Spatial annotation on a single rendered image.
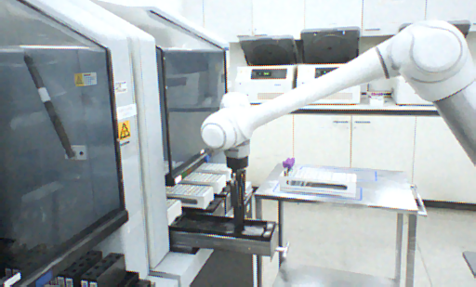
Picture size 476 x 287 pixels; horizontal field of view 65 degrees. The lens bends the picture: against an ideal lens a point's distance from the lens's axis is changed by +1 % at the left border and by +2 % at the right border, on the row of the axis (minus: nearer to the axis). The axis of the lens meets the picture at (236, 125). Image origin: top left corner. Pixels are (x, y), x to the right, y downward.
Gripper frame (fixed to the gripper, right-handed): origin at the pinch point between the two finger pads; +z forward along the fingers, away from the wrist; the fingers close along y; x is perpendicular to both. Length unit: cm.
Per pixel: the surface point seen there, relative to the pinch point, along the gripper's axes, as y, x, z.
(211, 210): -5.0, -12.2, 2.6
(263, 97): -226, -42, -13
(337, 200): -23.7, 31.7, 2.3
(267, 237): 10.2, 12.1, 2.5
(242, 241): 11.3, 4.2, 4.2
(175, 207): 4.8, -21.8, -1.8
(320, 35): -247, 8, -67
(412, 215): -22, 57, 5
